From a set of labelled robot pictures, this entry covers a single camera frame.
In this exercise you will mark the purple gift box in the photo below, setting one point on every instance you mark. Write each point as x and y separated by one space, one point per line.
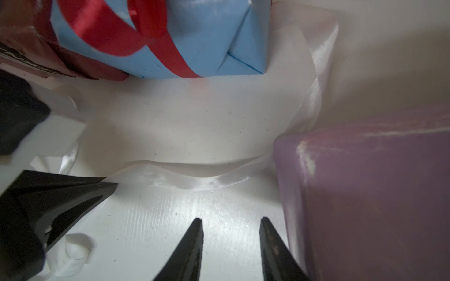
370 200

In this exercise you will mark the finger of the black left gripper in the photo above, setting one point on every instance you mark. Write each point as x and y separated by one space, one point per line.
37 210

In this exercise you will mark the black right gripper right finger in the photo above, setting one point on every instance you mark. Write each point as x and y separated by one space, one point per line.
277 262

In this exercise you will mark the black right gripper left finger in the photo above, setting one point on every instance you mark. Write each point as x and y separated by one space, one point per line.
185 262

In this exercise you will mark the dark red gift box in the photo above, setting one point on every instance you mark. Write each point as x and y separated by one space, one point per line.
29 43

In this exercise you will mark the red satin ribbon bow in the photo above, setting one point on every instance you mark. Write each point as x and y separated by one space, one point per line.
101 28

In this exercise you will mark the white satin ribbon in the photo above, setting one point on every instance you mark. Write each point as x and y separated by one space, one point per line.
201 127

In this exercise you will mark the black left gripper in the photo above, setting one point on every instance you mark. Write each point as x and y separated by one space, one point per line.
21 111

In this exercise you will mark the blue gift box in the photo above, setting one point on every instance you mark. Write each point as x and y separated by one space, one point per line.
215 38

